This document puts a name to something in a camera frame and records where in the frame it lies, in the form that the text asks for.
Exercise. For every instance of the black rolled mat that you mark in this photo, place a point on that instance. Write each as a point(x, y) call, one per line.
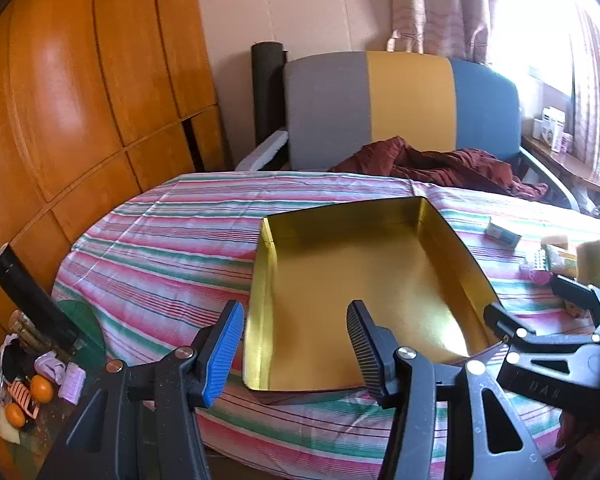
point(267, 90)

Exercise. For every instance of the white carton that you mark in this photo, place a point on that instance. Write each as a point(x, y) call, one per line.
point(552, 122)

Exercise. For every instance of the lilac white bottle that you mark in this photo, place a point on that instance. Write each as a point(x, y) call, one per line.
point(47, 366)

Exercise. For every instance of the wooden wardrobe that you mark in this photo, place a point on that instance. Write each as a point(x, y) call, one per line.
point(80, 85)

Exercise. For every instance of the gold tin box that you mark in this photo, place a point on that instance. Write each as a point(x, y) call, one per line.
point(360, 270)

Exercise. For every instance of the yellow green snack packet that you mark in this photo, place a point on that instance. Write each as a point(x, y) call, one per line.
point(560, 255)

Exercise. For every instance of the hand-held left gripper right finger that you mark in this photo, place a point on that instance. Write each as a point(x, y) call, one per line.
point(367, 355)

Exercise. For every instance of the yellow sponge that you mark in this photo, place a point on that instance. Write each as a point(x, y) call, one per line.
point(591, 262)

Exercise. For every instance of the black tube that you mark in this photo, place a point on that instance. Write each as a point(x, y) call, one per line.
point(30, 295)

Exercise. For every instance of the patterned curtain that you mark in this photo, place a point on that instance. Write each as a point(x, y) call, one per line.
point(595, 110)
point(430, 5)

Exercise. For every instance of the striped tablecloth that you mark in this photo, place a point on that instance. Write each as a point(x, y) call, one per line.
point(170, 240)

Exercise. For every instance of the glass side table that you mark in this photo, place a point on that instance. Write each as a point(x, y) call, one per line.
point(45, 437)

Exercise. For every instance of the small pink container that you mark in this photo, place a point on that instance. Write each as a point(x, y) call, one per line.
point(564, 142)

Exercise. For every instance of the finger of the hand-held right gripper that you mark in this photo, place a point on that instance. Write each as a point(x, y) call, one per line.
point(540, 340)
point(585, 295)

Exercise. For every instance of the maroon cloth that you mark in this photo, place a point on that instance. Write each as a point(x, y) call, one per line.
point(445, 165)

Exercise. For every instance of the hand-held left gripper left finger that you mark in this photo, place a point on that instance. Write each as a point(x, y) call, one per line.
point(225, 355)

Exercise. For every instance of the orange fruit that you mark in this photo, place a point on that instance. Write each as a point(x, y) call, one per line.
point(42, 388)
point(15, 414)

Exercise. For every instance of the lilac box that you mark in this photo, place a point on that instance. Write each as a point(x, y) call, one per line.
point(72, 383)

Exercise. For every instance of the small green white box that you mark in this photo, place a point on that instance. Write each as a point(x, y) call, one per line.
point(502, 232)

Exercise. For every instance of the wooden window shelf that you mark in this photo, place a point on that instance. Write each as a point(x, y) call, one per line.
point(565, 162)

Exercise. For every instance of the grey yellow blue chair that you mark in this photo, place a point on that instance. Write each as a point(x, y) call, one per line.
point(325, 110)

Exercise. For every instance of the glass jar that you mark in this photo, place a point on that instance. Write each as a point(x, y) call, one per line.
point(22, 327)

